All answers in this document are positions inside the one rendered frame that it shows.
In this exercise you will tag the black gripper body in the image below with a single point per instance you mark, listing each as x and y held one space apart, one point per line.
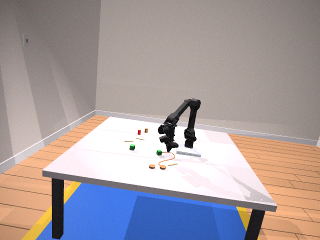
171 142

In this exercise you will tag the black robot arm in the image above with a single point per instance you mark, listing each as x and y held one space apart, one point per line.
173 118

